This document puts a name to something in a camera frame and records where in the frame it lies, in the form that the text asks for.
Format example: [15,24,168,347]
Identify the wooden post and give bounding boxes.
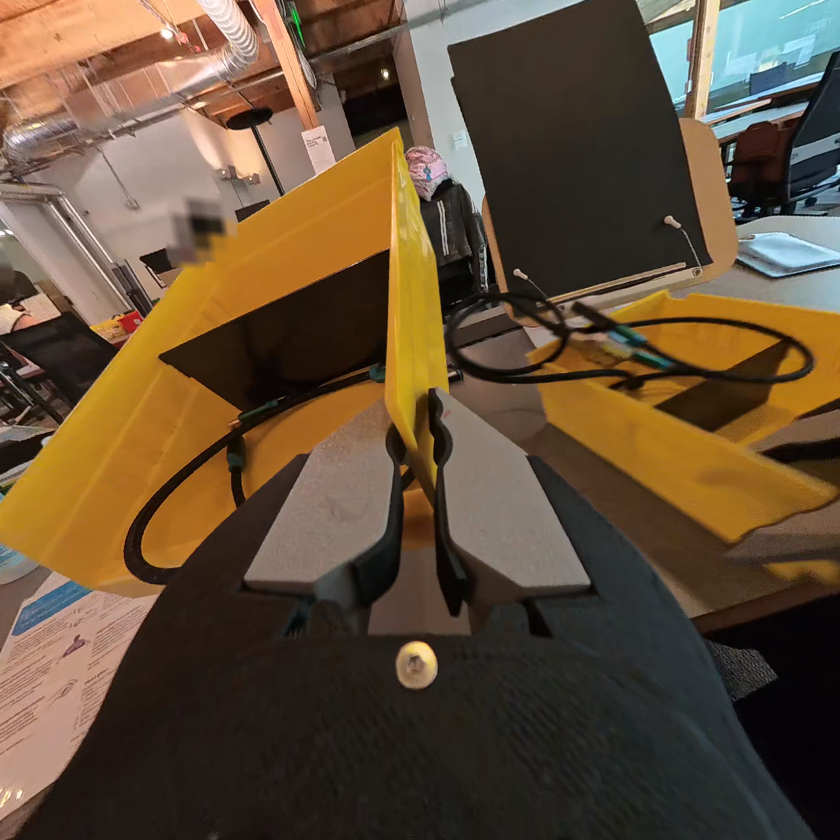
[686,0,723,122]
[252,0,322,132]

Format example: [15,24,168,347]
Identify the black office chair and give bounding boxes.
[784,49,840,204]

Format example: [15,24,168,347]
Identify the black padded chair back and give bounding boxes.
[0,311,120,421]

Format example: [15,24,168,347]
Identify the black cardboard sheet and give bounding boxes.
[610,341,805,434]
[159,252,391,411]

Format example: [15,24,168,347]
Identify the black light stand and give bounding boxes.
[225,108,286,196]

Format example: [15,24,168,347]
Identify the black striped jacket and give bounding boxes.
[420,180,490,309]

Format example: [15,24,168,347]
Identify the black hdmi port hub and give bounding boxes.
[449,292,634,388]

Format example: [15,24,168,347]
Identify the grey flat pad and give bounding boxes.
[735,231,840,278]

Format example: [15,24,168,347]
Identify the white tethered pin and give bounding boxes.
[513,268,565,309]
[663,215,704,277]

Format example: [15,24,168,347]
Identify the white paper sign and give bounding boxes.
[302,128,336,173]

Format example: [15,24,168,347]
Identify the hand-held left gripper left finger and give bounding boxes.
[243,394,404,608]

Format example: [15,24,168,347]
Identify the black board on white stand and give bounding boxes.
[448,0,739,322]

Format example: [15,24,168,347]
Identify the pink patterned hat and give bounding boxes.
[406,147,450,201]

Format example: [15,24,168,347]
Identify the yellow plastic bin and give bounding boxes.
[528,289,840,585]
[0,128,450,598]

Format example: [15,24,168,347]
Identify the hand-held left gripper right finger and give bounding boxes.
[428,387,592,618]

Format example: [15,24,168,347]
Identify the blue white wipes canister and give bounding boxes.
[0,541,43,586]

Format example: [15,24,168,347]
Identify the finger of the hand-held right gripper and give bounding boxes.
[751,403,840,490]

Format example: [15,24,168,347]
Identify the blue white leaflet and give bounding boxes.
[0,571,158,795]

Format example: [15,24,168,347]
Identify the person's black trouser leg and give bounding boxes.
[696,591,840,840]

